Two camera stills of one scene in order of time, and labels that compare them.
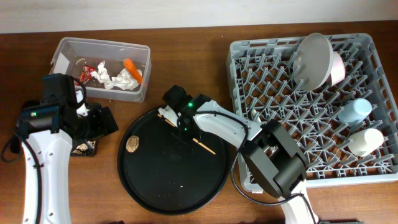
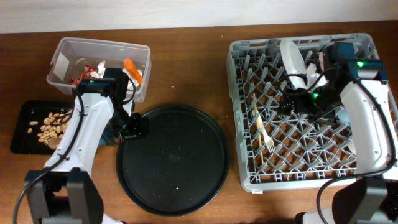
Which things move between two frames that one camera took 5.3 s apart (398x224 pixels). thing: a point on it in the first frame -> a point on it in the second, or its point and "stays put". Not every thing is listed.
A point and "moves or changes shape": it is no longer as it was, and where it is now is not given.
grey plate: [313, 60] -> [293, 64]
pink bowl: [338, 71] moves or changes shape
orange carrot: [135, 73] stays put
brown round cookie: [132, 143] moves or changes shape
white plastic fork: [169, 114] moves or changes shape
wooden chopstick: [200, 144] -> [259, 129]
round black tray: [165, 174] stays put
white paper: [122, 81] stays put
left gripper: [102, 128] -> [140, 128]
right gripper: [185, 137] -> [298, 105]
